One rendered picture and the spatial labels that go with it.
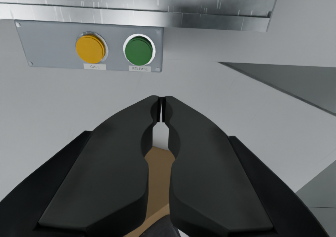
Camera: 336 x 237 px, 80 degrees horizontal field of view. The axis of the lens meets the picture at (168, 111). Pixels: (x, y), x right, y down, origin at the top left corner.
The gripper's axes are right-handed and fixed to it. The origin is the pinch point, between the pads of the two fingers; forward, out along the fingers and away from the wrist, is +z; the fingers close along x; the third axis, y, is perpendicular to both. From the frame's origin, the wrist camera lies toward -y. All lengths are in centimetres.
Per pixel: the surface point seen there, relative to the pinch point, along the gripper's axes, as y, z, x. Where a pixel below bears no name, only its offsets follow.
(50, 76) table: 12.6, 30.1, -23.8
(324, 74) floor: 41, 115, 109
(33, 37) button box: 2.0, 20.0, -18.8
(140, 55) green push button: 3.5, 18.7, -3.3
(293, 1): -4.1, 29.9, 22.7
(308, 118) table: 21, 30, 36
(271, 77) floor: 45, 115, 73
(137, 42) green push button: 1.6, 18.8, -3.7
